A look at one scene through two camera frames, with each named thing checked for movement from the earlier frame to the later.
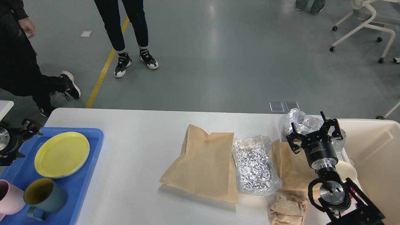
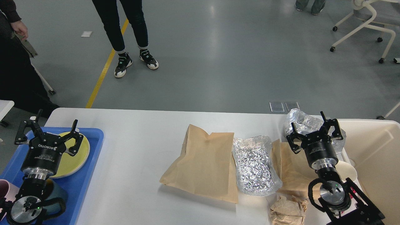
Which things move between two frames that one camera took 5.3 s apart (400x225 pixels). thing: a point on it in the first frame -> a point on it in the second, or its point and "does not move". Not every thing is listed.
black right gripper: x=319 y=149 does not move
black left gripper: x=11 y=136 -> x=44 y=155
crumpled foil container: x=307 y=123 does not move
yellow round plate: x=61 y=154 does not move
